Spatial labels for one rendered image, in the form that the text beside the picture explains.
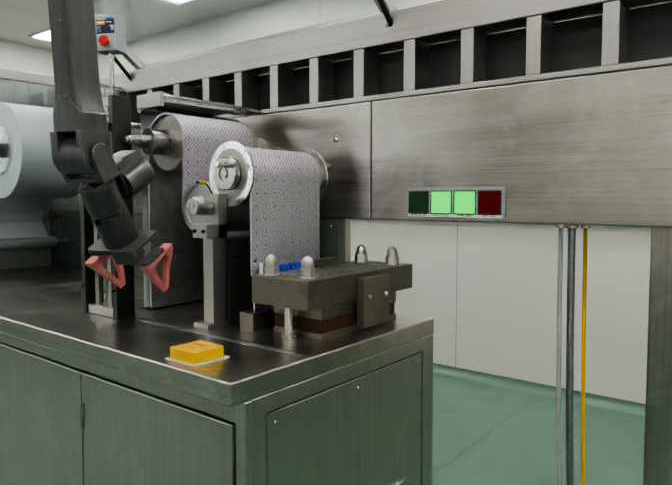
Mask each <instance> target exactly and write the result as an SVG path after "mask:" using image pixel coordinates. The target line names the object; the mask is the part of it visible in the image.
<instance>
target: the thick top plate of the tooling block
mask: <svg viewBox="0 0 672 485"><path fill-rule="evenodd" d="M315 269H316V279H299V276H300V268H299V269H292V270H285V271H279V273H280V275H277V276H264V275H263V274H256V275H252V303H257V304H264V305H270V306H276V307H283V308H289V309H295V310H302V311H312V310H316V309H321V308H325V307H329V306H334V305H338V304H343V303H347V302H351V301H356V300H357V278H360V277H365V276H371V275H376V274H382V273H384V274H389V293H391V292H395V291H400V290H404V289H408V288H412V264H406V263H400V265H385V262H382V261H369V260H368V262H365V263H358V262H354V261H349V262H342V263H337V265H332V266H325V267H318V268H315Z"/></svg>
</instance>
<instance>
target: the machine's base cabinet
mask: <svg viewBox="0 0 672 485"><path fill-rule="evenodd" d="M432 431H433V334H431V335H428V336H426V337H423V338H420V339H417V340H415V341H412V342H409V343H406V344H404V345H401V346H398V347H395V348H393V349H390V350H387V351H384V352H382V353H379V354H376V355H373V356H371V357H368V358H365V359H362V360H360V361H357V362H354V363H351V364H349V365H346V366H343V367H340V368H338V369H335V370H332V371H329V372H327V373H324V374H321V375H318V376H316V377H313V378H310V379H307V380H305V381H302V382H299V383H296V384H294V385H291V386H288V387H285V388H283V389H280V390H277V391H274V392H272V393H269V394H266V395H263V396H261V397H258V398H255V399H252V400H250V401H247V402H244V403H241V404H239V405H236V406H233V407H230V406H227V405H224V404H220V403H217V402H214V401H211V400H208V399H205V398H202V397H199V396H196V395H193V394H190V393H187V392H183V391H180V390H177V389H174V388H171V387H168V386H165V385H162V384H159V383H156V382H153V381H149V380H146V379H143V378H140V377H137V376H134V375H131V374H128V373H125V372H122V371H119V370H115V369H112V368H109V367H106V366H103V365H100V364H97V363H94V362H91V361H88V360H85V359H82V358H78V357H75V356H72V355H69V354H66V353H63V352H60V351H57V350H54V349H51V348H48V347H44V346H41V345H38V344H35V343H32V342H29V341H26V340H23V339H20V338H17V337H14V336H10V335H7V334H4V333H1V332H0V485H404V484H405V483H408V484H411V485H432Z"/></svg>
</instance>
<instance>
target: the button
mask: <svg viewBox="0 0 672 485"><path fill-rule="evenodd" d="M220 357H224V346H223V345H219V344H215V343H211V342H206V341H202V340H198V341H193V342H189V343H185V344H181V345H176V346H172V347H170V358H172V359H175V360H179V361H182V362H186V363H190V364H193V365H195V364H198V363H202V362H206V361H209V360H213V359H217V358H220Z"/></svg>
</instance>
